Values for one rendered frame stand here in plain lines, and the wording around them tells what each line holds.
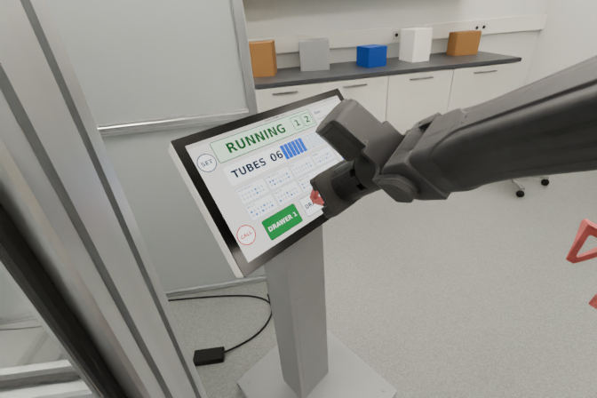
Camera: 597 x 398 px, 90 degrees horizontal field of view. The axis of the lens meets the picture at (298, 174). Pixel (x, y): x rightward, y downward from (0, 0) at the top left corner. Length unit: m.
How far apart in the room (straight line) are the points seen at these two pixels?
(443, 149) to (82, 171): 0.26
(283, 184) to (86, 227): 0.51
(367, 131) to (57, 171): 0.28
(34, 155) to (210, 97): 1.19
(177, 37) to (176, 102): 0.25
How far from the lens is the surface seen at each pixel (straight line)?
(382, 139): 0.37
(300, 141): 0.77
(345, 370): 1.55
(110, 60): 1.43
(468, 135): 0.26
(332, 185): 0.45
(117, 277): 0.27
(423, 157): 0.29
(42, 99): 0.22
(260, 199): 0.66
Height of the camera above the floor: 1.41
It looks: 28 degrees down
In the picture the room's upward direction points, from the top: 5 degrees counter-clockwise
